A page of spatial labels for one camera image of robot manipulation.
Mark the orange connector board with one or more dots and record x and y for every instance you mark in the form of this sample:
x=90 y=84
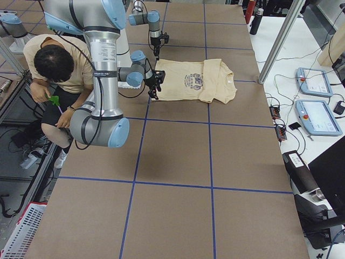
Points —
x=275 y=112

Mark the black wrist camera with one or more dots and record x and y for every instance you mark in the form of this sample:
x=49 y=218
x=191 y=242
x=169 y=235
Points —
x=165 y=38
x=159 y=76

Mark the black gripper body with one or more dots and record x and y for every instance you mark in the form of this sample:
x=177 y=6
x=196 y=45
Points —
x=156 y=45
x=151 y=82

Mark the near blue teach pendant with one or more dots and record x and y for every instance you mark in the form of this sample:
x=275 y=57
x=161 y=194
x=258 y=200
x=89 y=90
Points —
x=317 y=118

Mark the green handled tool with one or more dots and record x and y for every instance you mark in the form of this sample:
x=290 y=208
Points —
x=55 y=103

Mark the black monitor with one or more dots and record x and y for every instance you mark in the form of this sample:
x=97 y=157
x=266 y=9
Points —
x=328 y=171

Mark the aluminium frame post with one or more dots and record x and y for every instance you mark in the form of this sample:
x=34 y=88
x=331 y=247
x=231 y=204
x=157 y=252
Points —
x=280 y=39

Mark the white perforated basket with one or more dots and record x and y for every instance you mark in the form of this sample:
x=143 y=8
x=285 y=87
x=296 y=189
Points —
x=24 y=231

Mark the red bottle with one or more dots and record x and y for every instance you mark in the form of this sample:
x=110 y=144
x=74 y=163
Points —
x=249 y=11

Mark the black power adapter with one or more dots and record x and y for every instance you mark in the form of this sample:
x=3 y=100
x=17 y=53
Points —
x=339 y=108

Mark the cream long-sleeve graphic shirt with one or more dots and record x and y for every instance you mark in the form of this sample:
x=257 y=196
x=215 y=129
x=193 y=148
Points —
x=205 y=81

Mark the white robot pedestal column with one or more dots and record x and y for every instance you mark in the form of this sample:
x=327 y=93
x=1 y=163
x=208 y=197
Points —
x=124 y=62

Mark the seated person in beige shirt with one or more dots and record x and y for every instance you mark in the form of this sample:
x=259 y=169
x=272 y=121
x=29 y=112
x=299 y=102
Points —
x=59 y=66

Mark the far blue teach pendant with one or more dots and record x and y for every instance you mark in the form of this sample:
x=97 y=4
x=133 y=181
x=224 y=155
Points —
x=313 y=82

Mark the blue teach pendant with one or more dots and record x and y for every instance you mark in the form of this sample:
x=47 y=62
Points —
x=317 y=118
x=313 y=82

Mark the black tumbler bottle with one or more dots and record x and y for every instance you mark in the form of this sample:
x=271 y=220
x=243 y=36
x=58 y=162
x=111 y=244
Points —
x=256 y=21

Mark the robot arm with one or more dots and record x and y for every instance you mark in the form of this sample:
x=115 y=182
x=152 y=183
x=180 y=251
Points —
x=99 y=121
x=140 y=15

